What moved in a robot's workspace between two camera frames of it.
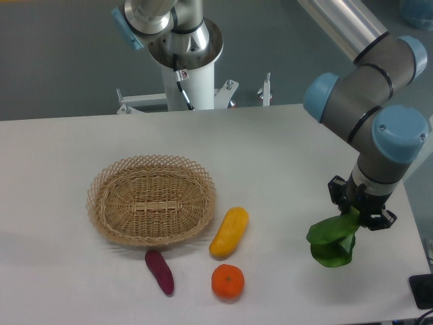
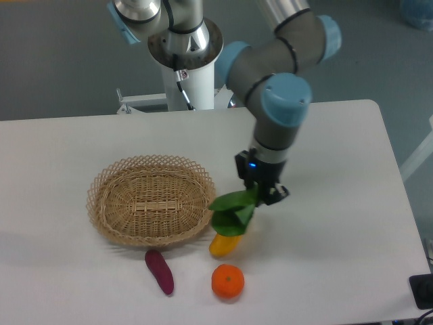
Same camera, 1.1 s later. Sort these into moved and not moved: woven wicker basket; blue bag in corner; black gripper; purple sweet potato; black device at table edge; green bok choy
Moved: green bok choy; black gripper
Not moved: black device at table edge; woven wicker basket; purple sweet potato; blue bag in corner
